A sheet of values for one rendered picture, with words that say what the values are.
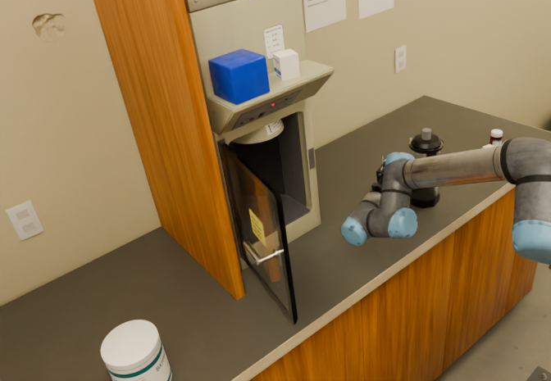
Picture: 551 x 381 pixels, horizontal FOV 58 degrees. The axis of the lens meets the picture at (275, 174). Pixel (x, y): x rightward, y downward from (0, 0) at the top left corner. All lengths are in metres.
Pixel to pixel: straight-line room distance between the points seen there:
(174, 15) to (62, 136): 0.67
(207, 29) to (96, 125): 0.57
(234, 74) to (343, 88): 1.08
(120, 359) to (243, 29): 0.81
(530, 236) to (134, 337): 0.86
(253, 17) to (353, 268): 0.76
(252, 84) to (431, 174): 0.47
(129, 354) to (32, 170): 0.66
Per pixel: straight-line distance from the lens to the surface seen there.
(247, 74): 1.15
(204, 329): 1.40
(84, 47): 1.55
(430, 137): 1.64
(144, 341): 1.22
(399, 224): 1.25
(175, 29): 1.07
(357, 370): 1.75
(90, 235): 1.75
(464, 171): 1.17
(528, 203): 1.03
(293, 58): 1.25
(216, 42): 1.22
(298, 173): 1.57
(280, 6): 1.31
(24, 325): 1.65
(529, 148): 1.08
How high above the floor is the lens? 1.96
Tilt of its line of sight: 31 degrees down
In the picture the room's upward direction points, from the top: 8 degrees counter-clockwise
